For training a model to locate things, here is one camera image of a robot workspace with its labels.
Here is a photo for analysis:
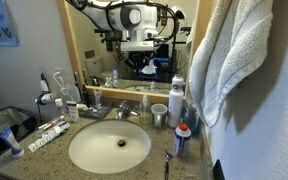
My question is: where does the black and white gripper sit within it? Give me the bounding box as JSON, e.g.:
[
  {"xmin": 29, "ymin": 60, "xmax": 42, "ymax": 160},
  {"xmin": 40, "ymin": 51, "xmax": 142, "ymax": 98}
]
[{"xmin": 119, "ymin": 40, "xmax": 156, "ymax": 75}]

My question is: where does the clear soap pump bottle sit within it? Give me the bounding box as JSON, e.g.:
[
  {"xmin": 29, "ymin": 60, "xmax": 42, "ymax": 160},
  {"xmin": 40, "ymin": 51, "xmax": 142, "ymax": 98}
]
[{"xmin": 139, "ymin": 94, "xmax": 152, "ymax": 126}]

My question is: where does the blue mouthwash bottle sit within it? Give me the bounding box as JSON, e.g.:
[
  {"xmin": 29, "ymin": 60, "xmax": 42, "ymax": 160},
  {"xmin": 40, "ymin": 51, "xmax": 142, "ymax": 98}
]
[{"xmin": 183, "ymin": 99, "xmax": 203, "ymax": 138}]

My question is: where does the small clear bottle white cap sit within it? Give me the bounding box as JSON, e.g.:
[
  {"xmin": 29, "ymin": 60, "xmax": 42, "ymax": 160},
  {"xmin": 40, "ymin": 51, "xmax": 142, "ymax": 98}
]
[{"xmin": 54, "ymin": 98, "xmax": 67, "ymax": 118}]

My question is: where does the wooden framed mirror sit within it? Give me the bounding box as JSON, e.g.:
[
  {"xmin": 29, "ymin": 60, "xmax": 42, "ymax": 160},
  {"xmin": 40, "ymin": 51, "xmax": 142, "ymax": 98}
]
[{"xmin": 56, "ymin": 0, "xmax": 215, "ymax": 107}]

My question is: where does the chrome sink faucet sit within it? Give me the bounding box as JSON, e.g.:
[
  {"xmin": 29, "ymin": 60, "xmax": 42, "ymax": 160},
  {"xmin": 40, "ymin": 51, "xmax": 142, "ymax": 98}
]
[{"xmin": 114, "ymin": 100, "xmax": 140, "ymax": 121}]

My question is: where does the clear plastic holder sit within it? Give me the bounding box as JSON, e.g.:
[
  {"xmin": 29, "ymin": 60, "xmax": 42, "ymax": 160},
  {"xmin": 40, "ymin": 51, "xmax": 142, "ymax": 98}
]
[{"xmin": 93, "ymin": 89, "xmax": 104, "ymax": 110}]

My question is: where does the white ceramic mug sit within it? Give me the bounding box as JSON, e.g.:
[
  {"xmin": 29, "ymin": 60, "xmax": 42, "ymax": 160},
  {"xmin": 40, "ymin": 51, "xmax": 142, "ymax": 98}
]
[{"xmin": 150, "ymin": 103, "xmax": 169, "ymax": 128}]

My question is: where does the small white tube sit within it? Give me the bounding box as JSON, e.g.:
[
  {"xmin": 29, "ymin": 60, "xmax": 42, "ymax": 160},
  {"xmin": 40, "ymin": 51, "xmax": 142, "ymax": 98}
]
[{"xmin": 76, "ymin": 103, "xmax": 90, "ymax": 112}]

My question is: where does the white cream tube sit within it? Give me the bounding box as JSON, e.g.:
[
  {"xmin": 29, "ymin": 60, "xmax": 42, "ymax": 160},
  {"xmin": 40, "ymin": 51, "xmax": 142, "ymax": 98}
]
[{"xmin": 66, "ymin": 100, "xmax": 81, "ymax": 124}]

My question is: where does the white hanging towel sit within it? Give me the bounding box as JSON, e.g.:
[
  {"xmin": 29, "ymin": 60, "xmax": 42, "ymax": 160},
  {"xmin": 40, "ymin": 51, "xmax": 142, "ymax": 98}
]
[{"xmin": 187, "ymin": 0, "xmax": 274, "ymax": 129}]

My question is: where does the shaving cream can red cap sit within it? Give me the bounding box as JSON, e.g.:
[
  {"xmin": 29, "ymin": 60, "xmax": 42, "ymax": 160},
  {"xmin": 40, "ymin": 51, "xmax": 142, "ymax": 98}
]
[{"xmin": 173, "ymin": 123, "xmax": 192, "ymax": 159}]

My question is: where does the white oval sink basin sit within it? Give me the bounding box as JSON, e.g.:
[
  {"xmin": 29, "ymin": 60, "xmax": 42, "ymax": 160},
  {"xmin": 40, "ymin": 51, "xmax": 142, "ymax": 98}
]
[{"xmin": 68, "ymin": 119, "xmax": 152, "ymax": 175}]

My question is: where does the black shaving razor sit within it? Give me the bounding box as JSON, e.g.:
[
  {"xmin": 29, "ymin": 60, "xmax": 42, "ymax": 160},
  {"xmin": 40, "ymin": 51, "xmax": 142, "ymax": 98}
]
[{"xmin": 163, "ymin": 149, "xmax": 174, "ymax": 180}]

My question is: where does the white plugged-in charger device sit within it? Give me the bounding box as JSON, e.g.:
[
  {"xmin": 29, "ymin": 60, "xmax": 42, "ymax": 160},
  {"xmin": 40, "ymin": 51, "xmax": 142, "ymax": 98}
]
[{"xmin": 34, "ymin": 71, "xmax": 56, "ymax": 126}]

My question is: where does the red and white toothpaste tube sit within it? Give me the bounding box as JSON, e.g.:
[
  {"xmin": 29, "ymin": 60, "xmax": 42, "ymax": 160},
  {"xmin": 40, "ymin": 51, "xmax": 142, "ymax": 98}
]
[{"xmin": 37, "ymin": 115, "xmax": 66, "ymax": 131}]

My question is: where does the black flat object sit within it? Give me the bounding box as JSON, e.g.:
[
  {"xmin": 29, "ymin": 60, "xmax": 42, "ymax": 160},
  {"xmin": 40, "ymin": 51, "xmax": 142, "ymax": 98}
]
[{"xmin": 212, "ymin": 159, "xmax": 226, "ymax": 180}]

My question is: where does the blue and white tube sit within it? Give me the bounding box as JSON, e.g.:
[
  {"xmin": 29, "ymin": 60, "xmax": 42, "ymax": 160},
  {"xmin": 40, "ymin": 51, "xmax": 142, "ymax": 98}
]
[{"xmin": 0, "ymin": 128, "xmax": 26, "ymax": 159}]

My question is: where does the white looped cable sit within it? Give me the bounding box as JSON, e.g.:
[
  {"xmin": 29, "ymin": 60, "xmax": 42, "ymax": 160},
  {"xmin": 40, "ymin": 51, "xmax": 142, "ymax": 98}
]
[{"xmin": 52, "ymin": 71, "xmax": 82, "ymax": 103}]

